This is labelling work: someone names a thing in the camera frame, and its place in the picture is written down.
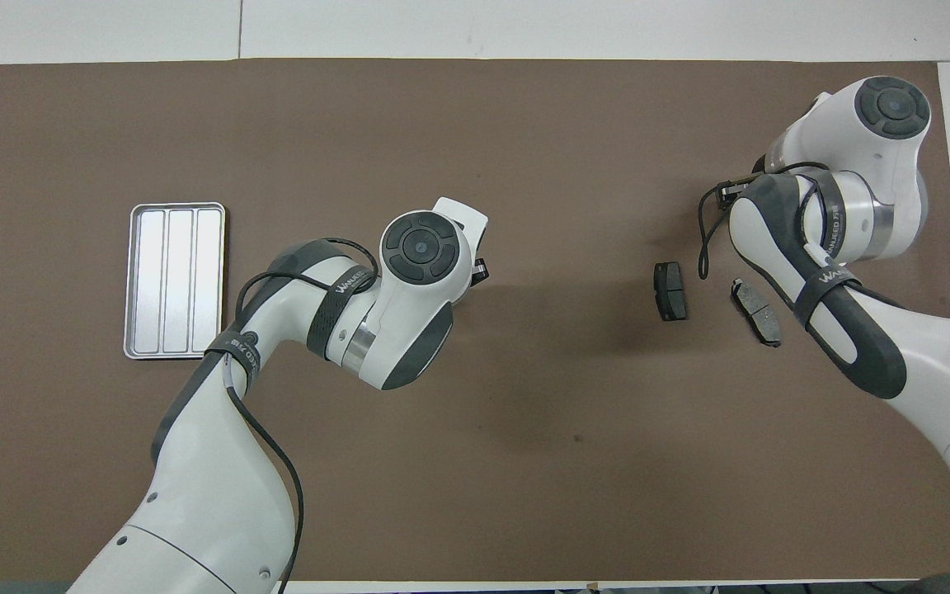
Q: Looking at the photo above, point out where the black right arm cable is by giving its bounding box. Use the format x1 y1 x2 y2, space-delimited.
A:
697 161 830 281

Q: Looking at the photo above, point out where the brown table mat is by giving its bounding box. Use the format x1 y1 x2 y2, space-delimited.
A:
0 59 950 582

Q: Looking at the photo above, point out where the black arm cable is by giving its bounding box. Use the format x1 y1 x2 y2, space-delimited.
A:
697 161 830 281
223 238 381 594

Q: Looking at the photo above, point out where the silver metal tray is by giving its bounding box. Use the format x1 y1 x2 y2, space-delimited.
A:
123 201 227 361

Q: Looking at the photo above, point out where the curved grey brake pad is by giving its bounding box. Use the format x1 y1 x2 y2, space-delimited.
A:
730 279 783 348

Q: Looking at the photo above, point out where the rectangular grey brake pad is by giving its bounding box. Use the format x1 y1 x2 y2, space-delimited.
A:
654 262 689 322

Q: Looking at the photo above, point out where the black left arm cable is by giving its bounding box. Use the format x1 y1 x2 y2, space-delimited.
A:
223 238 381 594

